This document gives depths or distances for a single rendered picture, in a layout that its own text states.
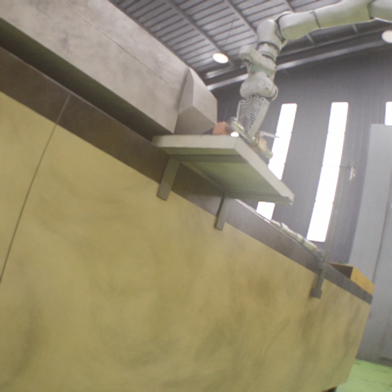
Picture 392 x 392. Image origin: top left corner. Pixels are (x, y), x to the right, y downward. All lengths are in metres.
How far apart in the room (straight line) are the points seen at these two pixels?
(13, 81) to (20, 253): 0.29
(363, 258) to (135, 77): 5.76
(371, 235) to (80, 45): 5.96
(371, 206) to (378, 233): 0.51
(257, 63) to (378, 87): 11.38
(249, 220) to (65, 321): 0.60
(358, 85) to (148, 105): 11.97
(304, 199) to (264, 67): 10.30
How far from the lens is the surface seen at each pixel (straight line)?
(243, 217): 1.04
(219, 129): 0.97
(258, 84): 1.01
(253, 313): 1.19
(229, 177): 0.94
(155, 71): 0.83
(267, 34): 1.12
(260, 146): 1.00
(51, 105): 0.66
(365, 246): 6.33
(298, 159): 11.94
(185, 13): 12.52
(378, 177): 6.70
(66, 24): 0.72
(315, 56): 12.53
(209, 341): 1.05
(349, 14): 1.13
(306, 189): 11.37
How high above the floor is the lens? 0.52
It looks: 13 degrees up
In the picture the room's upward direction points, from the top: 18 degrees clockwise
